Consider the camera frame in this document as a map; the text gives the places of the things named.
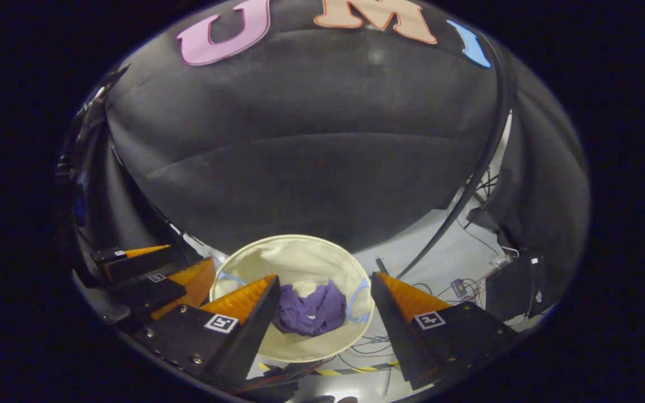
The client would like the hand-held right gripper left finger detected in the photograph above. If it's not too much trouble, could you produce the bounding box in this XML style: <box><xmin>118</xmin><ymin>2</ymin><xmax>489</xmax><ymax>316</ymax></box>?
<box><xmin>132</xmin><ymin>274</ymin><xmax>282</xmax><ymax>392</ymax></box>

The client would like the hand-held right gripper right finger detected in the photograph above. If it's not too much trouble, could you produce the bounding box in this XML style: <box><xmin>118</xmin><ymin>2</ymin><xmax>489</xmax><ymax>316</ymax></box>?
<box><xmin>370</xmin><ymin>272</ymin><xmax>519</xmax><ymax>391</ymax></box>

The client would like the purple corduroy shirt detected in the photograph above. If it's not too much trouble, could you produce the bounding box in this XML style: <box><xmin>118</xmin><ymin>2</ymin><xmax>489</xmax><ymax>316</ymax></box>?
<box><xmin>272</xmin><ymin>280</ymin><xmax>348</xmax><ymax>338</ymax></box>

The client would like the cream laundry hamper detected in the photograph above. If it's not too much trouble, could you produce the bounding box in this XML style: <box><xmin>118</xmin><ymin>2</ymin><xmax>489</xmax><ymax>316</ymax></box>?
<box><xmin>209</xmin><ymin>234</ymin><xmax>376</xmax><ymax>363</ymax></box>

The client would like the black clothes rack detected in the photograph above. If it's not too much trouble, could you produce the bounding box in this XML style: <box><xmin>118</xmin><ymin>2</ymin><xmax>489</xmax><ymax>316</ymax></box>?
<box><xmin>376</xmin><ymin>34</ymin><xmax>519</xmax><ymax>280</ymax></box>

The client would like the black box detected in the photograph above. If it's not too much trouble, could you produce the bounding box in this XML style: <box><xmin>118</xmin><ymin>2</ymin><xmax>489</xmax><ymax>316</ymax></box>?
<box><xmin>485</xmin><ymin>249</ymin><xmax>547</xmax><ymax>322</ymax></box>

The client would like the red and black cable tangle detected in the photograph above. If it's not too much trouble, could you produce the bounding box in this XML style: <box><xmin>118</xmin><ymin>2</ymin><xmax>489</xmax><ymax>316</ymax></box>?
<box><xmin>336</xmin><ymin>333</ymin><xmax>396</xmax><ymax>359</ymax></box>

